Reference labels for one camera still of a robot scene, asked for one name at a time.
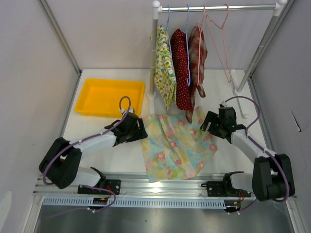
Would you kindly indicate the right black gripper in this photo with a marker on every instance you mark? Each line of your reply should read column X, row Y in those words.
column 213, row 124

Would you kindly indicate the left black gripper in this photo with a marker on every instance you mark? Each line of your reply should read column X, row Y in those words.
column 138, row 128

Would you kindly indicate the pastel floral cloth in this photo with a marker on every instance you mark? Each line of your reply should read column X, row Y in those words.
column 174, row 148

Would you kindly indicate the red plaid skirt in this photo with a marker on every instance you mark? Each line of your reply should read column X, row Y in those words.
column 197, row 55

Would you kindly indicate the pink wire hanger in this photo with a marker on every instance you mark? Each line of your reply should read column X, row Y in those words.
column 199, row 46
column 222, row 53

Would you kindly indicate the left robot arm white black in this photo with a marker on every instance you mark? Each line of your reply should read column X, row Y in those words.
column 61, row 164

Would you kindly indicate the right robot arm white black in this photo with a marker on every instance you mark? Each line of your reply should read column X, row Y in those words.
column 272, row 177

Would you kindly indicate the lemon print skirt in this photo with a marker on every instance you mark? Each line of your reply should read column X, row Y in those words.
column 164, row 75

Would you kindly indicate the red polka dot skirt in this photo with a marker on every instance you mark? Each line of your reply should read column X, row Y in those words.
column 180, row 63

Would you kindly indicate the yellow plastic tray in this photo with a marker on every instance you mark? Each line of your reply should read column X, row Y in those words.
column 101, row 97

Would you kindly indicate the metal clothes rack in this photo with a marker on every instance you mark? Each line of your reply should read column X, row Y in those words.
column 277, row 8

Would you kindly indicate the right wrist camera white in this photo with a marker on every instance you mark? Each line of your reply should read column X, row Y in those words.
column 223, row 105

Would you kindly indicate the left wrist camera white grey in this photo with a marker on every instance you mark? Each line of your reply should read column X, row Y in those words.
column 124, row 111

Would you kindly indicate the blue wire hanger right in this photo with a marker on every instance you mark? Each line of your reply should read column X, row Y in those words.
column 187, row 47

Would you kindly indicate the blue wire hanger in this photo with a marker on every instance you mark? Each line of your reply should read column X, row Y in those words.
column 167, row 29
column 187, row 47

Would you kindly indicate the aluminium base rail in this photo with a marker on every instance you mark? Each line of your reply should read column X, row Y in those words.
column 138, row 186

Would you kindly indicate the slotted cable duct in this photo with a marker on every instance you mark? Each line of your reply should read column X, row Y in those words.
column 137, row 202

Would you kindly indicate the blue wire hanger left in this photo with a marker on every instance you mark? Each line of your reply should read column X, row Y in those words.
column 167, row 29

